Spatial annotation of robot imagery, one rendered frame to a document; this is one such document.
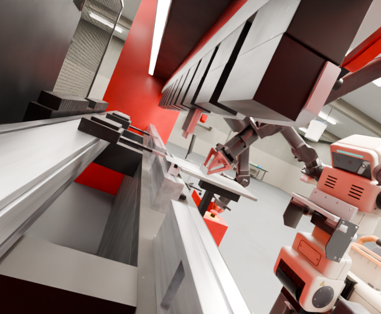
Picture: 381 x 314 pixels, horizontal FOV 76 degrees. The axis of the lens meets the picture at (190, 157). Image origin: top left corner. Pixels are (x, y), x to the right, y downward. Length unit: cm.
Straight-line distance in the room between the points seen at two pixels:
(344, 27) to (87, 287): 44
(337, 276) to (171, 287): 93
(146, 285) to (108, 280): 6
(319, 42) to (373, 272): 121
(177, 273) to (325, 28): 35
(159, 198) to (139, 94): 232
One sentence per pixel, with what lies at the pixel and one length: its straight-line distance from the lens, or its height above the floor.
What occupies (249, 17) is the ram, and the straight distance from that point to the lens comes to 52.
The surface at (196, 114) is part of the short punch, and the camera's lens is 73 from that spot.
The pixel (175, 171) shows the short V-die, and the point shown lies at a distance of 72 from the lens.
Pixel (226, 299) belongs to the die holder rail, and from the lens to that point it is 30.
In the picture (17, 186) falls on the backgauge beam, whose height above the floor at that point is 99.
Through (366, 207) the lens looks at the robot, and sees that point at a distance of 113.
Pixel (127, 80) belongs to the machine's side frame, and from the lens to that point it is 294.
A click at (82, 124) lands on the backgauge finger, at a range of 73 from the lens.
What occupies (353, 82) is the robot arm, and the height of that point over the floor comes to 141.
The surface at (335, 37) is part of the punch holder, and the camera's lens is 35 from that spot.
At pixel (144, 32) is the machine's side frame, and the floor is 185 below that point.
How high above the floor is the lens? 112
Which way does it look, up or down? 6 degrees down
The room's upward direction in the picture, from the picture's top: 24 degrees clockwise
